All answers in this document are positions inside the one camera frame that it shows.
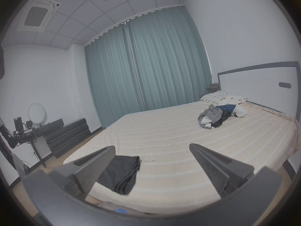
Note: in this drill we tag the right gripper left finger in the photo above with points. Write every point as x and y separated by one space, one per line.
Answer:
91 169

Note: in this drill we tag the blue-green curtain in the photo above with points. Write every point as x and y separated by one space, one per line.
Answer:
152 67

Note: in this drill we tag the grey bedside table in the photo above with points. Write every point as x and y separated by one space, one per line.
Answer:
212 87

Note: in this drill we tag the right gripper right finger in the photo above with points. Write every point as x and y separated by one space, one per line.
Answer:
214 171

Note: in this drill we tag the white ceiling air conditioner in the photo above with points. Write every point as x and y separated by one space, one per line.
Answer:
37 15

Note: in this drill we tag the bed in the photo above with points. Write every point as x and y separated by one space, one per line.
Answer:
176 149

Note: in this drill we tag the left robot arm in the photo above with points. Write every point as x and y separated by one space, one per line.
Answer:
20 136

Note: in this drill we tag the round white mirror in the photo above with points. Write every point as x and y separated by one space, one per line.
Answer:
37 114

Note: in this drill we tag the white printed pillow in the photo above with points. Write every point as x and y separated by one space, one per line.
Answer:
223 98

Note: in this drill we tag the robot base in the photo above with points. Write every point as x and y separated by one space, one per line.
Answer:
120 211

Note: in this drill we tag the black chest of drawers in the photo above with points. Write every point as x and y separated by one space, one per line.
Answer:
68 138

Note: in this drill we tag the pile of clothes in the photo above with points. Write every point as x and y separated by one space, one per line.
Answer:
211 114

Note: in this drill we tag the black T-shirt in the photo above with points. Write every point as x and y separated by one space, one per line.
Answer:
120 173

